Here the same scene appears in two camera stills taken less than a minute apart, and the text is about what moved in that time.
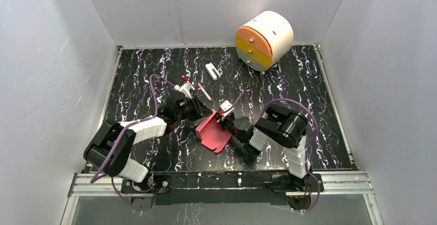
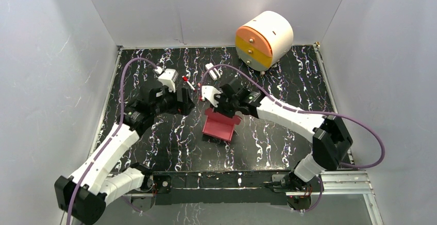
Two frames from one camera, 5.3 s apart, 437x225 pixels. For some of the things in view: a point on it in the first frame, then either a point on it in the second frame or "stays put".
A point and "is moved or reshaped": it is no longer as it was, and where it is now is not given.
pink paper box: x=211 y=132 is moved or reshaped
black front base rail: x=223 y=186 stays put
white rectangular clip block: x=212 y=71 stays put
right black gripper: x=221 y=120 -> x=219 y=97
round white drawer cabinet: x=264 y=40 stays put
